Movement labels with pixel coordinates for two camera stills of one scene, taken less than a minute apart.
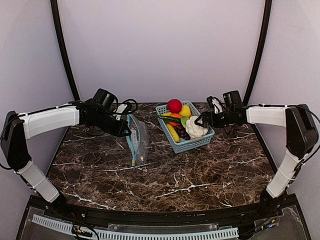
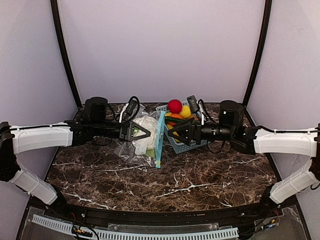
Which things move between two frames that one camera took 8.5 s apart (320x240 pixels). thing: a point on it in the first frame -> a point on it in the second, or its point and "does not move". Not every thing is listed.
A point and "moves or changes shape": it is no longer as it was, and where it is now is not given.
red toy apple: [174, 106] does not move
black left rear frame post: [55, 8] does not move
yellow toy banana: [174, 133] does not move
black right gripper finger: [205, 124] -> [181, 140]
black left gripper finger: [129, 130] -> [148, 134]
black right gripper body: [210, 119] -> [191, 131]
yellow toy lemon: [186, 111] does not move
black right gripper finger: [199, 124] -> [180, 128]
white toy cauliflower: [194, 130] moves or changes shape
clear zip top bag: [137, 140] moves or changes shape
